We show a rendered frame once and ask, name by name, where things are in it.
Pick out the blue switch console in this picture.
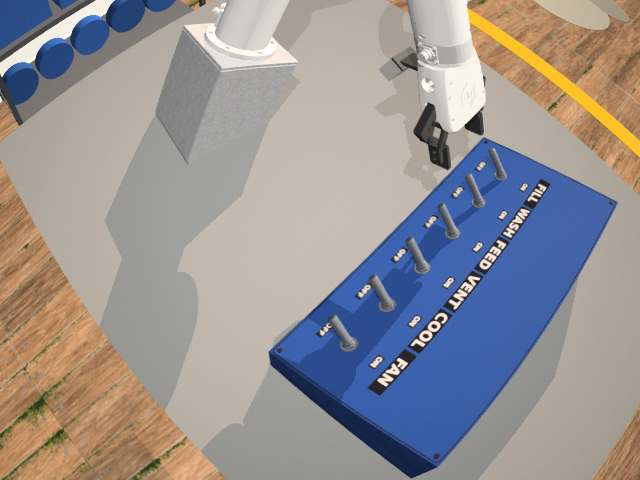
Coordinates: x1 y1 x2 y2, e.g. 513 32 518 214
271 137 618 478

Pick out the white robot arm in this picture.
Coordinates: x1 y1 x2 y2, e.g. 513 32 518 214
204 0 473 81

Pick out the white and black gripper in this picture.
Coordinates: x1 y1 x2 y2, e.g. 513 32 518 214
413 47 486 170

